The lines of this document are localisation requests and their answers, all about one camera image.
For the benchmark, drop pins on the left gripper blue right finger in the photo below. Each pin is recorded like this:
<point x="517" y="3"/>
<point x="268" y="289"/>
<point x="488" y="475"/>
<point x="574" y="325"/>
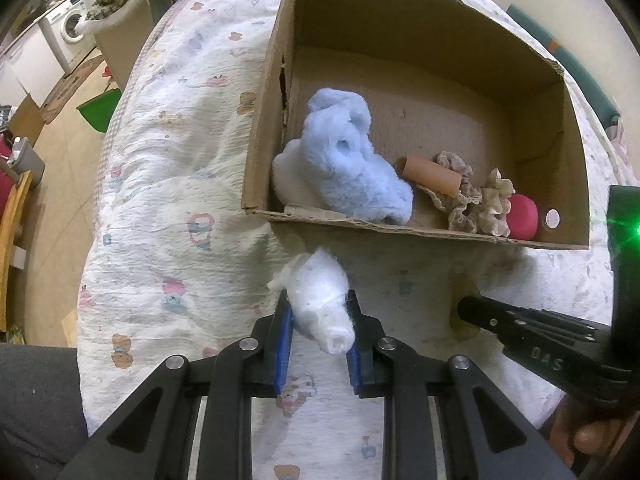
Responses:
<point x="443" y="417"/>

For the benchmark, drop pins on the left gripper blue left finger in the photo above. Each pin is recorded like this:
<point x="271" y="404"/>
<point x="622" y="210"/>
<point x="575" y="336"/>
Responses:
<point x="193" y="415"/>

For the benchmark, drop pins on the cream ruffled scrunchie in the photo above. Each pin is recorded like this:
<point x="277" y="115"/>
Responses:
<point x="495" y="205"/>

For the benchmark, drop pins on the beige brown scrunchie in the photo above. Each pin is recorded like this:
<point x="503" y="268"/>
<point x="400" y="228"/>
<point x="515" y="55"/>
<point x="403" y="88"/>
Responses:
<point x="460" y="208"/>

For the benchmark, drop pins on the light blue fluffy scrunchie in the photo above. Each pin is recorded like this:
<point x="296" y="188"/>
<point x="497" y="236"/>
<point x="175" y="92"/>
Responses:
<point x="333" y="164"/>

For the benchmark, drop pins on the person's hand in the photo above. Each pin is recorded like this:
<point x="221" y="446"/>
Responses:
<point x="572" y="432"/>

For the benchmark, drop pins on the brown paper hang tag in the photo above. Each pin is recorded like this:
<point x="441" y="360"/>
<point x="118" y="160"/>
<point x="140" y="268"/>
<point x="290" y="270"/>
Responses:
<point x="461" y="289"/>

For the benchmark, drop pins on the white patterned bed quilt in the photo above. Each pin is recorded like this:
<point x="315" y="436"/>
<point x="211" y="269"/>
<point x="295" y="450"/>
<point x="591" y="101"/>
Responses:
<point x="178" y="268"/>

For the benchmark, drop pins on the yellow wooden chair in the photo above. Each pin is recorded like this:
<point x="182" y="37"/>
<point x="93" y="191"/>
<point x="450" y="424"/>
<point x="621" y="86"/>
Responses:
<point x="10" y="221"/>

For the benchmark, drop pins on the teal bolster cushion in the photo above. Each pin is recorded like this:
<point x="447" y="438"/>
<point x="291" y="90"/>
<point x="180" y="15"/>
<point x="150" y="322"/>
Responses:
<point x="602" y="105"/>

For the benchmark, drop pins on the open brown cardboard box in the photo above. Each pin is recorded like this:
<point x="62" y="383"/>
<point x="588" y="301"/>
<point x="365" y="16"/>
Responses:
<point x="437" y="75"/>

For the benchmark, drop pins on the green plastic bin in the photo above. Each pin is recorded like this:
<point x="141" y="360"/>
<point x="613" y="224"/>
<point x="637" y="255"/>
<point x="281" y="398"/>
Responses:
<point x="99" y="111"/>

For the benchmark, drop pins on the white kitchen cabinet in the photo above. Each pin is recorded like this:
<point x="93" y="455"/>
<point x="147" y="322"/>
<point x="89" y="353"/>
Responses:
<point x="29" y="68"/>

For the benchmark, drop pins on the white washing machine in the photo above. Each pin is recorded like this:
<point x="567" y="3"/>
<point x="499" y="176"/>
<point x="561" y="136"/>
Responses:
<point x="68" y="44"/>

